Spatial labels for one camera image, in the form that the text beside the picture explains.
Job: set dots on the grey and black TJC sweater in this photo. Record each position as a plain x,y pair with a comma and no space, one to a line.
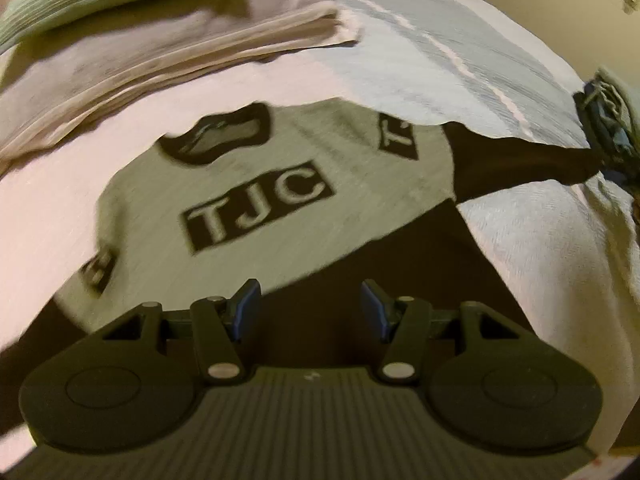
310,200

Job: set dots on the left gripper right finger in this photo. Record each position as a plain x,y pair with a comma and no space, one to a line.
402,325

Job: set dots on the stack of folded clothes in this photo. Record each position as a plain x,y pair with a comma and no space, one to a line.
608,109

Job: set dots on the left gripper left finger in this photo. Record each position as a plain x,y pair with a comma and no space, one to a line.
218,325

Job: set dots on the pink grey bedspread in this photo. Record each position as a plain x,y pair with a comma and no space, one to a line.
495,399

